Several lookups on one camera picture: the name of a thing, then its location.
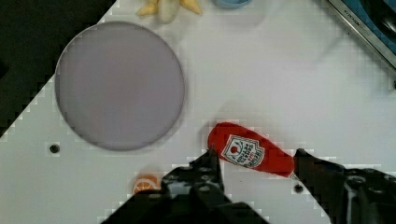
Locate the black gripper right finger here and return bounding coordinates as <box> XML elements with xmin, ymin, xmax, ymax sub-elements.
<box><xmin>293</xmin><ymin>148</ymin><xmax>396</xmax><ymax>224</ymax></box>

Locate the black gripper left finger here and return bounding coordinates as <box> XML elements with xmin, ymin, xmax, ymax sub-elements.
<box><xmin>102</xmin><ymin>149</ymin><xmax>269</xmax><ymax>224</ymax></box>

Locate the red plush ketchup bottle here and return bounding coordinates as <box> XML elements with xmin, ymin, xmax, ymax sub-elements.
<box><xmin>207</xmin><ymin>122</ymin><xmax>294</xmax><ymax>177</ymax></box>

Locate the orange slice toy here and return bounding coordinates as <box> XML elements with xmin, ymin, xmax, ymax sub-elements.
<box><xmin>133</xmin><ymin>175</ymin><xmax>161</xmax><ymax>193</ymax></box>

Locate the round purple plate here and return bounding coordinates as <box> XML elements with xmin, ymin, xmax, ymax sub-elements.
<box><xmin>55</xmin><ymin>21</ymin><xmax>185</xmax><ymax>150</ymax></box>

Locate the silver black toaster oven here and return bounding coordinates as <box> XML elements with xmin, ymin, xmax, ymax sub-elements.
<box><xmin>323</xmin><ymin>0</ymin><xmax>396</xmax><ymax>70</ymax></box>

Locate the peeled banana toy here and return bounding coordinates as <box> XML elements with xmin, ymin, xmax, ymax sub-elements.
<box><xmin>136</xmin><ymin>0</ymin><xmax>203</xmax><ymax>24</ymax></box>

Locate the blue cup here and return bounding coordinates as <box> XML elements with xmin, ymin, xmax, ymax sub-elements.
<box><xmin>213</xmin><ymin>0</ymin><xmax>252</xmax><ymax>8</ymax></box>

